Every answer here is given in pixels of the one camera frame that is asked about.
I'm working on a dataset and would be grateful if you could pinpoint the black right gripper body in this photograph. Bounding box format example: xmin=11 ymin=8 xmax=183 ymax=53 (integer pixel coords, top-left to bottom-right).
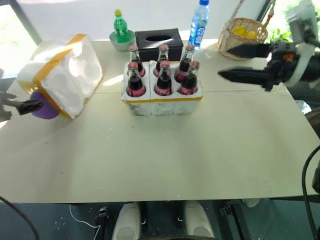
xmin=260 ymin=40 xmax=299 ymax=93

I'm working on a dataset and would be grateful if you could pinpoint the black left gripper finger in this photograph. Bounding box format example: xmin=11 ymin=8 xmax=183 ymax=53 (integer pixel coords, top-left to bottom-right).
xmin=19 ymin=105 xmax=45 ymax=116
xmin=18 ymin=99 xmax=44 ymax=109

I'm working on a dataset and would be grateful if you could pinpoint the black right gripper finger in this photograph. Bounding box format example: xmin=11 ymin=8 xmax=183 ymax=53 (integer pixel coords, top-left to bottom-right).
xmin=226 ymin=42 xmax=273 ymax=59
xmin=217 ymin=67 xmax=271 ymax=87

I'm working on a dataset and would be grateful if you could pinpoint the white foam box yellow tape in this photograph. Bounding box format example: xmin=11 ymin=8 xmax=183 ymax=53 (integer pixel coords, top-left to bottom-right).
xmin=16 ymin=33 xmax=104 ymax=120

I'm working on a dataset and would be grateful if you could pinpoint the glass cola bottle red cap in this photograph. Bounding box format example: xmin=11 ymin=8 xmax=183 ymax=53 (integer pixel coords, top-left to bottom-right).
xmin=125 ymin=61 xmax=147 ymax=98
xmin=152 ymin=44 xmax=170 ymax=77
xmin=177 ymin=60 xmax=201 ymax=96
xmin=153 ymin=60 xmax=174 ymax=97
xmin=174 ymin=44 xmax=196 ymax=84
xmin=128 ymin=44 xmax=147 ymax=78

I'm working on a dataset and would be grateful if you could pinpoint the white foam crate yellow tape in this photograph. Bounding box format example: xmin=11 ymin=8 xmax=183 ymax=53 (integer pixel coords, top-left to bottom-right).
xmin=121 ymin=59 xmax=204 ymax=117

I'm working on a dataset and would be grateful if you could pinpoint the black tissue box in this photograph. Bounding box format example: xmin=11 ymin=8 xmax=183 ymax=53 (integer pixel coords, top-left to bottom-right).
xmin=134 ymin=27 xmax=185 ymax=62

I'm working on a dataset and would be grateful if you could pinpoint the purple round plate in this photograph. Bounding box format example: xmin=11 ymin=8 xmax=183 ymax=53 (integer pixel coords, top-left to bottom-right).
xmin=29 ymin=91 xmax=61 ymax=120

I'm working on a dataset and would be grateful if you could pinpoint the yellow fruit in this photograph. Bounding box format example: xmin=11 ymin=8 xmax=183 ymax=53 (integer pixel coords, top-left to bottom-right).
xmin=232 ymin=25 xmax=259 ymax=39

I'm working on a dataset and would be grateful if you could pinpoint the green plant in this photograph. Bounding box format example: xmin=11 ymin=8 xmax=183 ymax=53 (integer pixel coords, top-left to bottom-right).
xmin=266 ymin=28 xmax=293 ymax=44

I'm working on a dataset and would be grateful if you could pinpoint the crinkled silver foil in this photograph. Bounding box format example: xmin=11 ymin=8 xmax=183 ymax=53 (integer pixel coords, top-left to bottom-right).
xmin=296 ymin=99 xmax=313 ymax=115

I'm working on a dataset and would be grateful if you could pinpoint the blue-label water bottle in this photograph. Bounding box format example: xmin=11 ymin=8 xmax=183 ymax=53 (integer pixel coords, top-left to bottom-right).
xmin=187 ymin=0 xmax=211 ymax=51

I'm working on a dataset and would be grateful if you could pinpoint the pale green bowl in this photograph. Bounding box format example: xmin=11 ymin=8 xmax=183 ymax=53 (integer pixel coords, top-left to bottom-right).
xmin=109 ymin=29 xmax=137 ymax=52

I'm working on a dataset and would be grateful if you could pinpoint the green soda bottle yellow cap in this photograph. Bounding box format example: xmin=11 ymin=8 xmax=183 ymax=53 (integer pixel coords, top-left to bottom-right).
xmin=113 ymin=9 xmax=130 ymax=44

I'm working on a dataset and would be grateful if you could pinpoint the white left robot leg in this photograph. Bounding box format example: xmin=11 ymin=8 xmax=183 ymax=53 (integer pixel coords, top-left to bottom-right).
xmin=110 ymin=201 xmax=142 ymax=240

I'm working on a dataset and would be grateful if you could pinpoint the white robot leg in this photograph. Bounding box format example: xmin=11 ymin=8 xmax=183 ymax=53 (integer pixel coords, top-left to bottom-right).
xmin=110 ymin=201 xmax=142 ymax=240
xmin=183 ymin=200 xmax=216 ymax=240

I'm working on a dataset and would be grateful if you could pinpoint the white right robot leg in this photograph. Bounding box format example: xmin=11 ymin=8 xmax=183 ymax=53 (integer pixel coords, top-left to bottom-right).
xmin=183 ymin=200 xmax=216 ymax=240

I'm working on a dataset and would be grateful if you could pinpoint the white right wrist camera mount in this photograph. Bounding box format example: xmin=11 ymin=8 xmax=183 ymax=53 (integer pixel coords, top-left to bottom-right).
xmin=285 ymin=45 xmax=315 ymax=88

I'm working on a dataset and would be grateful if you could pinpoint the wicker basket with handle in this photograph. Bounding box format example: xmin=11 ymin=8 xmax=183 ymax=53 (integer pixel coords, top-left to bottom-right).
xmin=216 ymin=0 xmax=277 ymax=61

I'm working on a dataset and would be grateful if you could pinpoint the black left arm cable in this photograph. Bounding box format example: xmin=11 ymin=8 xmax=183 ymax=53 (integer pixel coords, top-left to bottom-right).
xmin=0 ymin=195 xmax=41 ymax=240

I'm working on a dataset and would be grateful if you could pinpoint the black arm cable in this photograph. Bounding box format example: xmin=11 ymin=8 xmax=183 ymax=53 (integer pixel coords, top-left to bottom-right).
xmin=300 ymin=144 xmax=320 ymax=240
xmin=0 ymin=195 xmax=41 ymax=240

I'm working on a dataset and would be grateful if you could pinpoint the thin white cable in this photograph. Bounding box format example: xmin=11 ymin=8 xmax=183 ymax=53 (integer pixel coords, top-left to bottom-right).
xmin=68 ymin=203 xmax=101 ymax=240

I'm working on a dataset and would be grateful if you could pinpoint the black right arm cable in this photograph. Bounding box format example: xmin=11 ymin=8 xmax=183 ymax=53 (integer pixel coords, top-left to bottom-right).
xmin=300 ymin=144 xmax=320 ymax=240

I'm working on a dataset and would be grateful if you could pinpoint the black table leg bracket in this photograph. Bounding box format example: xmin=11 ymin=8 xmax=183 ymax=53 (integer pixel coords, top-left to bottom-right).
xmin=219 ymin=202 xmax=247 ymax=240
xmin=94 ymin=206 xmax=110 ymax=240

